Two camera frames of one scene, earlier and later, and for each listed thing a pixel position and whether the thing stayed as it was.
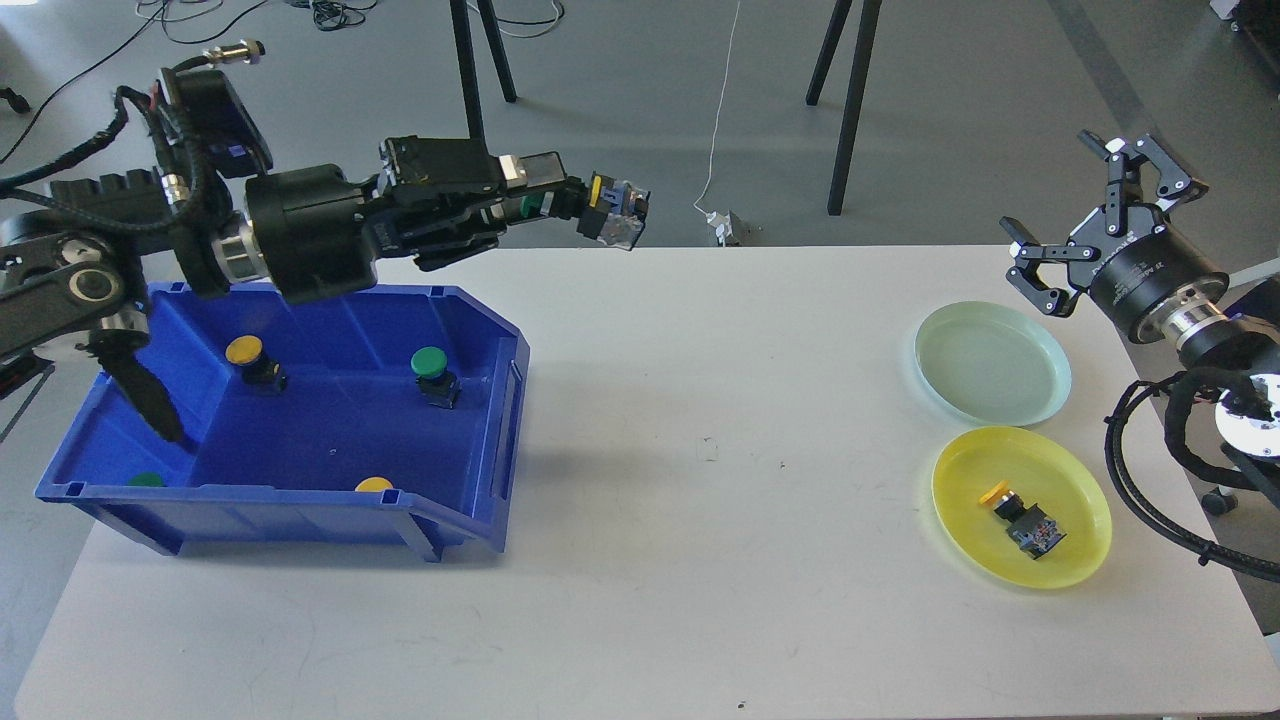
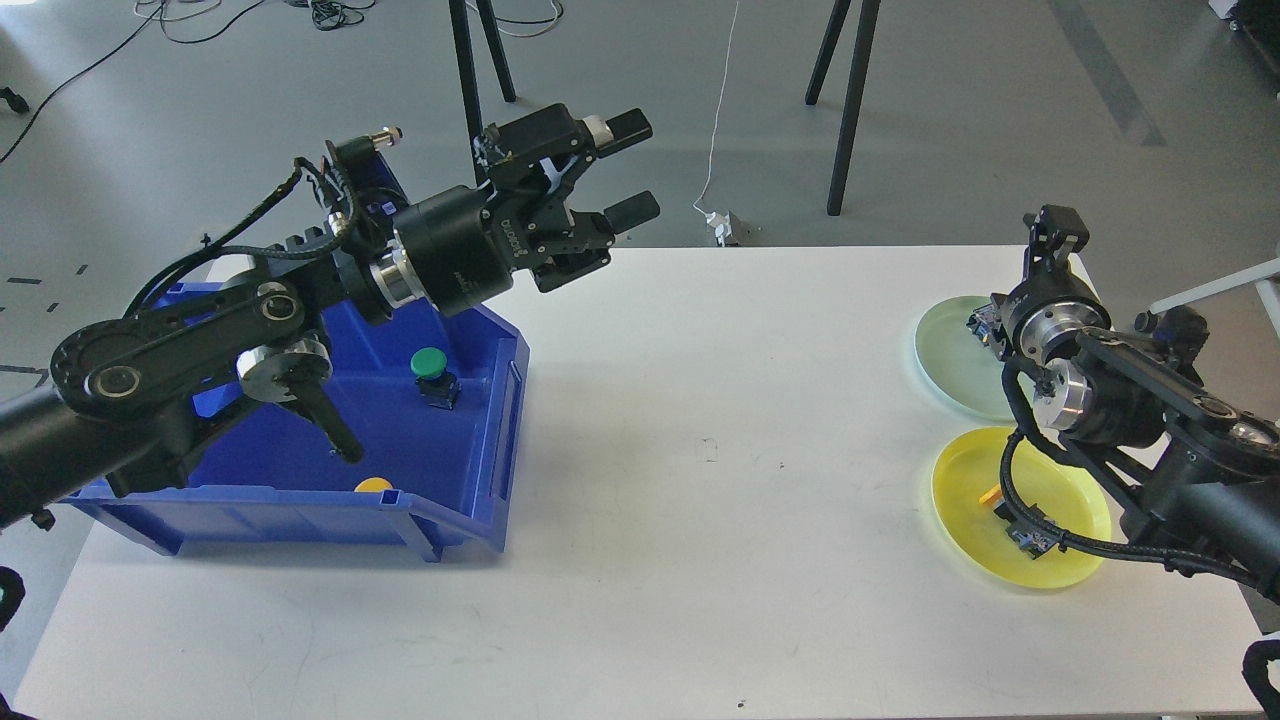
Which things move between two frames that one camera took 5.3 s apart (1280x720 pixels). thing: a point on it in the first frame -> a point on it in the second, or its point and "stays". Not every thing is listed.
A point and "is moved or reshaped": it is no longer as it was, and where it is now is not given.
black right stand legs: x=867 y=35 stays
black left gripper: x=311 y=227 -> x=463 y=252
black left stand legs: x=463 y=37 stays
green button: x=439 y=386 stays
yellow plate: x=1042 y=471 stays
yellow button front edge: x=373 y=484 stays
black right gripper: x=1136 y=268 -> x=1039 y=319
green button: x=615 y=213 is moved or reshaped
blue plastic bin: x=310 y=425 stays
